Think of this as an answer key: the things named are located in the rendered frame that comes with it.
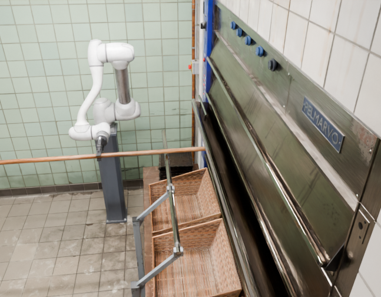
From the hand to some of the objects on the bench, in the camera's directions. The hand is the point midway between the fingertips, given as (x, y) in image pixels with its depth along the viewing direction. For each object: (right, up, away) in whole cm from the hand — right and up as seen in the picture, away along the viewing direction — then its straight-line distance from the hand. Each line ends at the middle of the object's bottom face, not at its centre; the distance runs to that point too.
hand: (99, 155), depth 235 cm
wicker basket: (+61, -80, -13) cm, 101 cm away
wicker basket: (+54, -49, +37) cm, 82 cm away
